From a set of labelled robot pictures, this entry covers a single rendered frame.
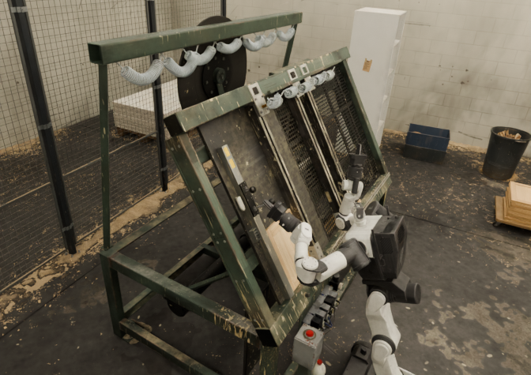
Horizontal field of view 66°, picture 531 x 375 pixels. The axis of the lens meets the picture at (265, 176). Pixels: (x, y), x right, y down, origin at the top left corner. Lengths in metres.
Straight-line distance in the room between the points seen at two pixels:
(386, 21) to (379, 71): 0.64
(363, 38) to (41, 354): 5.01
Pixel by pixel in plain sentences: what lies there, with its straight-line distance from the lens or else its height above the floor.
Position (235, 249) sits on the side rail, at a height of 1.31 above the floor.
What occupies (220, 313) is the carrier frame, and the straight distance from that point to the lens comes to 2.48.
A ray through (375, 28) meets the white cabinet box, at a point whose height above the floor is 1.85.
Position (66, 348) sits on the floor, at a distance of 3.56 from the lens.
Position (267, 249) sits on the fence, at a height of 1.18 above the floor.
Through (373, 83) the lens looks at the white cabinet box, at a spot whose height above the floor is 1.14.
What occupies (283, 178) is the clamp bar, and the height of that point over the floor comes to 1.43.
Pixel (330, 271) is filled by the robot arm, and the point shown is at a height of 1.32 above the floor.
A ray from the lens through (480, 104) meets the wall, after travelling 7.38.
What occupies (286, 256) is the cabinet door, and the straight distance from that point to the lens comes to 2.45.
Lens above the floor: 2.61
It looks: 28 degrees down
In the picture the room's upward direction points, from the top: 3 degrees clockwise
